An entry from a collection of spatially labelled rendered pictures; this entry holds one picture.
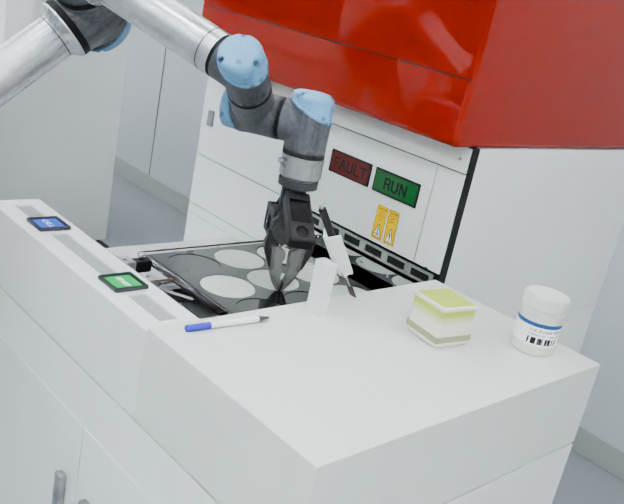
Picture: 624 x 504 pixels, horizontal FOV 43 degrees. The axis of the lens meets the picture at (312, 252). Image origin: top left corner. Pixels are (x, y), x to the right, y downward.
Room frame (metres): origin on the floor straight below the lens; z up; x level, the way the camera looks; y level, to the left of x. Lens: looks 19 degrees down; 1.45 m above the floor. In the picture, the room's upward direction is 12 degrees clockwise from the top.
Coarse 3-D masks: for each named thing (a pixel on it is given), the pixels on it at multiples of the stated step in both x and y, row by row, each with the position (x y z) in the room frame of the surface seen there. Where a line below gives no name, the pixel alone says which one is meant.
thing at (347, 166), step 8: (336, 152) 1.65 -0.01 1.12; (336, 160) 1.65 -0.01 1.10; (344, 160) 1.63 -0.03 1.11; (352, 160) 1.62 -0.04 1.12; (336, 168) 1.65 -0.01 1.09; (344, 168) 1.63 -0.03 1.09; (352, 168) 1.62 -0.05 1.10; (360, 168) 1.60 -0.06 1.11; (368, 168) 1.59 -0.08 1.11; (352, 176) 1.61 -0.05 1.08; (360, 176) 1.60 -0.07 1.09
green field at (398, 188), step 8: (376, 176) 1.57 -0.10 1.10; (384, 176) 1.55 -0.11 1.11; (392, 176) 1.54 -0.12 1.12; (376, 184) 1.56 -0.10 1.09; (384, 184) 1.55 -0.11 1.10; (392, 184) 1.54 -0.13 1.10; (400, 184) 1.52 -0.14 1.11; (408, 184) 1.51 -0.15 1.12; (384, 192) 1.55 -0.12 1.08; (392, 192) 1.53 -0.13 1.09; (400, 192) 1.52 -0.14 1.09; (408, 192) 1.51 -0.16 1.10; (416, 192) 1.49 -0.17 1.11; (408, 200) 1.50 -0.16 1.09
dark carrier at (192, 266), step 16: (160, 256) 1.42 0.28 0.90; (176, 256) 1.44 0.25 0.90; (192, 256) 1.46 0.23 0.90; (208, 256) 1.48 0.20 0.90; (176, 272) 1.36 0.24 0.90; (192, 272) 1.38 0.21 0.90; (208, 272) 1.40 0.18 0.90; (224, 272) 1.41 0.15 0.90; (240, 272) 1.43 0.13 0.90; (256, 288) 1.36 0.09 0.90; (304, 288) 1.41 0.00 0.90; (368, 288) 1.48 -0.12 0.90; (224, 304) 1.26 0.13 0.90; (240, 304) 1.28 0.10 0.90; (256, 304) 1.29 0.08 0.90; (272, 304) 1.31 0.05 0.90
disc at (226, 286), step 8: (208, 280) 1.36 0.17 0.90; (216, 280) 1.36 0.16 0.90; (224, 280) 1.37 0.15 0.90; (232, 280) 1.38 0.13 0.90; (240, 280) 1.39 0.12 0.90; (208, 288) 1.32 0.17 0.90; (216, 288) 1.33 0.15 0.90; (224, 288) 1.33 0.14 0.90; (232, 288) 1.34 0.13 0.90; (240, 288) 1.35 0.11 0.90; (248, 288) 1.36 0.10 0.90; (224, 296) 1.30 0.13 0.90; (232, 296) 1.30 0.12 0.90; (240, 296) 1.31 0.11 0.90
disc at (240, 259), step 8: (216, 256) 1.49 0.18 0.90; (224, 256) 1.50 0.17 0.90; (232, 256) 1.50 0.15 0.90; (240, 256) 1.51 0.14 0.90; (248, 256) 1.52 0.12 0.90; (256, 256) 1.53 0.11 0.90; (232, 264) 1.46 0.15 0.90; (240, 264) 1.47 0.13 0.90; (248, 264) 1.48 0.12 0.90; (256, 264) 1.49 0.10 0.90
